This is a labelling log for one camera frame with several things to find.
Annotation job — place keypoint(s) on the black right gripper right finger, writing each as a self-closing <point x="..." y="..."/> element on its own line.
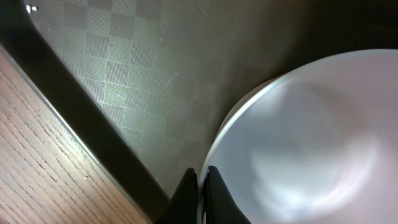
<point x="219" y="206"/>

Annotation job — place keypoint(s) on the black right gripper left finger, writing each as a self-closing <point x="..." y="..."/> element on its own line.
<point x="183" y="204"/>

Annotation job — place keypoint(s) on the white rice bowl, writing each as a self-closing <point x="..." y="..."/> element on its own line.
<point x="315" y="145"/>

